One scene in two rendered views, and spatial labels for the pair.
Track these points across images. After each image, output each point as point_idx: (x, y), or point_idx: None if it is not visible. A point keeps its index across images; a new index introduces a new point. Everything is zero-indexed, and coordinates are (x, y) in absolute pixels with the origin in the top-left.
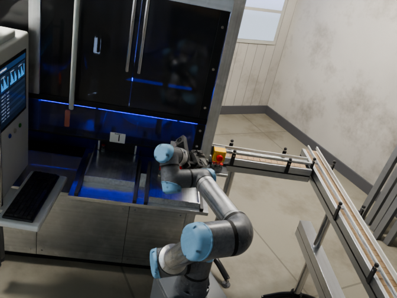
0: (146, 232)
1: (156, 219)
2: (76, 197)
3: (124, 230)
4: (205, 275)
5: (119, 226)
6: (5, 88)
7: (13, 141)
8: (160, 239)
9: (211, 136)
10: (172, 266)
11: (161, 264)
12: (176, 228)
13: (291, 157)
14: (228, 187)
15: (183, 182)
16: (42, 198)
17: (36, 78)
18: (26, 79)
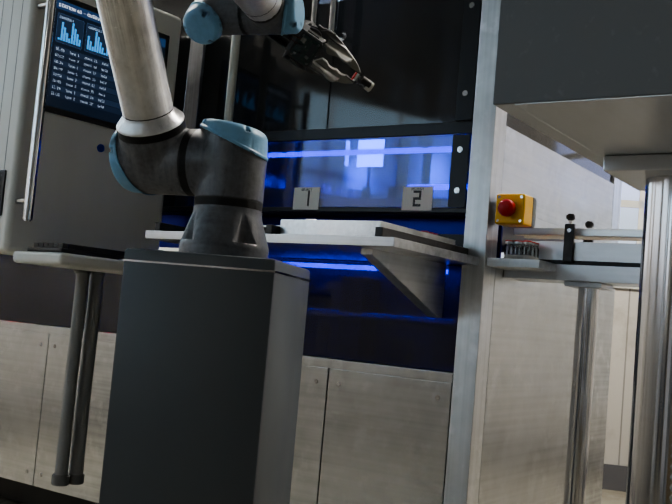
0: (363, 454)
1: (383, 411)
2: (157, 233)
3: (319, 448)
4: (227, 185)
5: (308, 435)
6: (97, 51)
7: (111, 169)
8: (397, 479)
9: (486, 158)
10: (120, 97)
11: (118, 121)
12: (431, 442)
13: None
14: (583, 343)
15: (221, 5)
16: (112, 250)
17: (193, 107)
18: None
